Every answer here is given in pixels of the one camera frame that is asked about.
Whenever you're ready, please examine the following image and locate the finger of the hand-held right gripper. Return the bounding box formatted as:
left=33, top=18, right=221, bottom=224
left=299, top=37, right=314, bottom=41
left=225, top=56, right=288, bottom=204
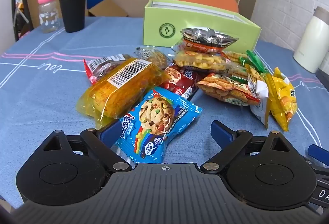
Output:
left=308, top=144, right=329, bottom=163

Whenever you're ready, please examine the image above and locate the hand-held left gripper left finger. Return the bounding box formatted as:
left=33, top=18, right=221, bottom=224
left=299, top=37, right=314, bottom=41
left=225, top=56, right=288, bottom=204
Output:
left=42, top=119, right=133, bottom=172

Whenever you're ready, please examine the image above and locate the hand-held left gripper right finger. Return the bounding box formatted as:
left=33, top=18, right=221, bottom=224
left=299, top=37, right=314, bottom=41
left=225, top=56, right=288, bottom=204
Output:
left=200, top=121, right=292, bottom=172

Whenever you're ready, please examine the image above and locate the yellow cake packet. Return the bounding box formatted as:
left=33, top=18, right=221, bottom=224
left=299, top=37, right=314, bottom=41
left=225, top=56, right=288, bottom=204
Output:
left=76, top=58, right=169, bottom=130

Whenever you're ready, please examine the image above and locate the red-edged cracker packet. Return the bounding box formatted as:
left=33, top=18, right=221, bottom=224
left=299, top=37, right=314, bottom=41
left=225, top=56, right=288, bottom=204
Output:
left=197, top=73, right=261, bottom=106

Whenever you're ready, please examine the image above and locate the white-edged cracker packet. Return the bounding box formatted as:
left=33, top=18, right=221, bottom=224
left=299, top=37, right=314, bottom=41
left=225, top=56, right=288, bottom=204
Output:
left=244, top=63, right=270, bottom=129

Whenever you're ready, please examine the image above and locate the blue cookie packet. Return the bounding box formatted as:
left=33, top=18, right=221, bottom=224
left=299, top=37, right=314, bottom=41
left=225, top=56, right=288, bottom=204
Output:
left=114, top=87, right=203, bottom=164

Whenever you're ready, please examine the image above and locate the yellow snack packet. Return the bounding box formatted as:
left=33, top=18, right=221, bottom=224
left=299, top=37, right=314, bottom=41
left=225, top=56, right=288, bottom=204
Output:
left=266, top=67, right=299, bottom=132

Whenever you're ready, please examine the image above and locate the red brown bread packet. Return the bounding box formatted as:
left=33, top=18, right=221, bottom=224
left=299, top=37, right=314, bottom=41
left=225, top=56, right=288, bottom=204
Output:
left=83, top=54, right=133, bottom=85

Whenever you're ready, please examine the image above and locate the green cracker packet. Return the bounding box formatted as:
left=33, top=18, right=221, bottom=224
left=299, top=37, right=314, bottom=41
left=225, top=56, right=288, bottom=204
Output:
left=221, top=49, right=268, bottom=86

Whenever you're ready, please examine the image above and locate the dark red cookie packet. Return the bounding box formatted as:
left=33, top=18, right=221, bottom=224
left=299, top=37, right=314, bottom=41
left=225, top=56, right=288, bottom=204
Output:
left=157, top=64, right=206, bottom=101

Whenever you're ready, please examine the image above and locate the clear corn puff packet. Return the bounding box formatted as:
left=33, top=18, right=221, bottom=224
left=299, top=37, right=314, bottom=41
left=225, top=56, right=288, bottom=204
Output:
left=174, top=50, right=232, bottom=72

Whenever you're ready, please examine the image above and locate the clear sesame cracker packet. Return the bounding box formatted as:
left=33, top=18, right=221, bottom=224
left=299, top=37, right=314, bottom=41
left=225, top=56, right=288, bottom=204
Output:
left=134, top=46, right=171, bottom=70

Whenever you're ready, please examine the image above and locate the silver orange chip bag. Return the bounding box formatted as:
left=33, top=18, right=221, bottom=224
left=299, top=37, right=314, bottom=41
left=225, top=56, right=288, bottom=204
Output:
left=173, top=27, right=239, bottom=54

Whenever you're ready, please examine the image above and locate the light green cardboard box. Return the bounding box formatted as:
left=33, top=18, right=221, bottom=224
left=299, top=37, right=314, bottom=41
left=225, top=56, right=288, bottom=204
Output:
left=142, top=0, right=262, bottom=52

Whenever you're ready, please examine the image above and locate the blue striped tablecloth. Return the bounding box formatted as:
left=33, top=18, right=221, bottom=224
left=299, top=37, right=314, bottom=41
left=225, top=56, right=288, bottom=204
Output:
left=0, top=16, right=329, bottom=210

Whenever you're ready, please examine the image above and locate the white thermos jug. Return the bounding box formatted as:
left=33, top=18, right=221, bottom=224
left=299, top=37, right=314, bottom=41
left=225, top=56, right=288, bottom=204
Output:
left=293, top=6, right=329, bottom=74

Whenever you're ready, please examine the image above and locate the black tumbler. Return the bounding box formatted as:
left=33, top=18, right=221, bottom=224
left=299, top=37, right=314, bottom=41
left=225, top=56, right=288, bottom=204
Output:
left=59, top=0, right=86, bottom=33

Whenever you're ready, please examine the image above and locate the pink-lidded clear bottle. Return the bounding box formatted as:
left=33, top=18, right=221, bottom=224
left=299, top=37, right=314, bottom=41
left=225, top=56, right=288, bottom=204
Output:
left=38, top=0, right=60, bottom=34

